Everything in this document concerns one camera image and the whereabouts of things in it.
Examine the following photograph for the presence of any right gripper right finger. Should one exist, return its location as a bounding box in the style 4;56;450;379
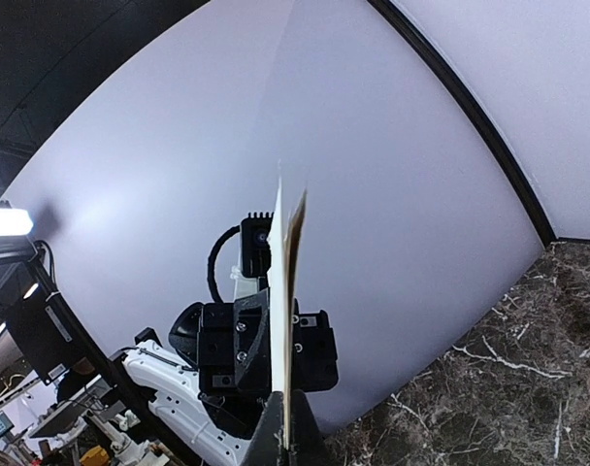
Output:
287;390;337;466

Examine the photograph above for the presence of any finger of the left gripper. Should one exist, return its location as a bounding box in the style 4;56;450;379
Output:
234;288;271;388

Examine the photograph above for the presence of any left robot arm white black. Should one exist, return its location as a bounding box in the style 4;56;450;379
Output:
120;290;339;465

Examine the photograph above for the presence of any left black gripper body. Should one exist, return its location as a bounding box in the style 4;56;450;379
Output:
197;299;339;396

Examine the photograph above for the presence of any bright ceiling light bar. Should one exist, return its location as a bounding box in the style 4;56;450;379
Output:
0;208;34;237

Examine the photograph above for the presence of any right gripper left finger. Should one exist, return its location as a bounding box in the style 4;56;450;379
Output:
241;391;284;466

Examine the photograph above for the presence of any left black frame post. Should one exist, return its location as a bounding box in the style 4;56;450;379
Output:
370;0;556;247

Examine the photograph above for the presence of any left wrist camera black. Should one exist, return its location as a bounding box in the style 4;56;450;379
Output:
240;212;274;279

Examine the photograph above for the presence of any beige decorated letter paper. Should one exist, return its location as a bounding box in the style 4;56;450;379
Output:
268;178;308;450

